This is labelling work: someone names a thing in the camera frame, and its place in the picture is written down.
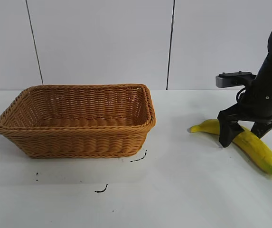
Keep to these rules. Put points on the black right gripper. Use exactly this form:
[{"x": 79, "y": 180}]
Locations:
[{"x": 261, "y": 102}]

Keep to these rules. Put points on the yellow banana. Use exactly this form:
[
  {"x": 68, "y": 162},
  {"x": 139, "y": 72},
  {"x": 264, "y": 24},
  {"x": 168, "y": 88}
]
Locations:
[{"x": 256, "y": 149}]

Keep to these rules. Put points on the brown wicker basket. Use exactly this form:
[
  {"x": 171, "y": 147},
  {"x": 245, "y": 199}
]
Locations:
[{"x": 78, "y": 140}]

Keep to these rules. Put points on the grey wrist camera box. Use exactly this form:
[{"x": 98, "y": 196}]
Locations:
[{"x": 230, "y": 79}]

